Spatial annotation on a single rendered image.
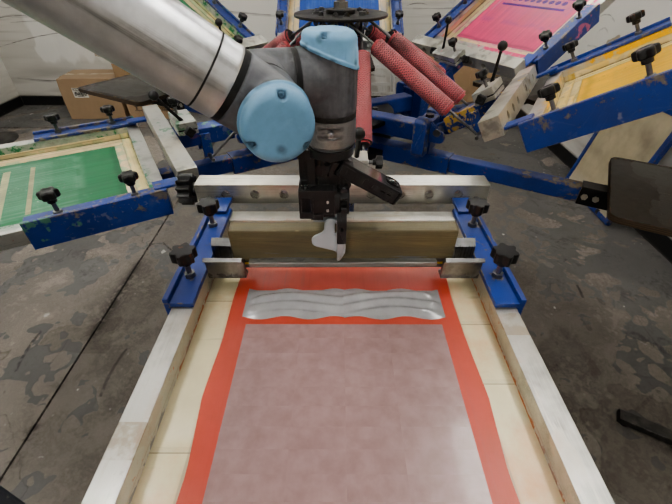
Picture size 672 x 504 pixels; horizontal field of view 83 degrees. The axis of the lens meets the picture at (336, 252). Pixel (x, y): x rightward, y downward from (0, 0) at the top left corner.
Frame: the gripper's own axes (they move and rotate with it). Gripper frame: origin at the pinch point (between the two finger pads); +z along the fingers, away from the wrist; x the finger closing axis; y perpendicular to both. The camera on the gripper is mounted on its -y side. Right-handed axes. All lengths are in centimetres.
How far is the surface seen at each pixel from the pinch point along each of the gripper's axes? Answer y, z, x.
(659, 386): -138, 102, -36
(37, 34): 327, 29, -413
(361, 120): -5.8, -6.5, -48.8
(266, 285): 14.6, 7.6, 2.3
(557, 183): -65, 11, -45
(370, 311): -5.0, 6.9, 9.6
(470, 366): -19.9, 7.5, 20.5
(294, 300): 8.7, 7.1, 6.8
